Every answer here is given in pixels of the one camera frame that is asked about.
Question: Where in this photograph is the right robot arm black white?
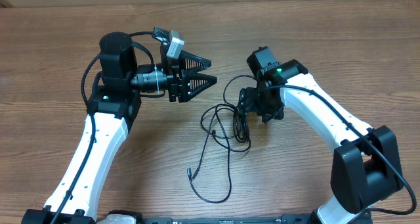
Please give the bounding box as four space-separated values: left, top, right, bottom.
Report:
239 47 403 223

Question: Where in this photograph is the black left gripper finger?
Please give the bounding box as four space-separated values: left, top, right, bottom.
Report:
178 50 211 72
180 70 217 102

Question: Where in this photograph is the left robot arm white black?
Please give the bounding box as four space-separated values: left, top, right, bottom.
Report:
22 28 217 223

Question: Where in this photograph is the black cable silver plug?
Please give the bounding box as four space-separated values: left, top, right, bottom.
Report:
186 102 251 204

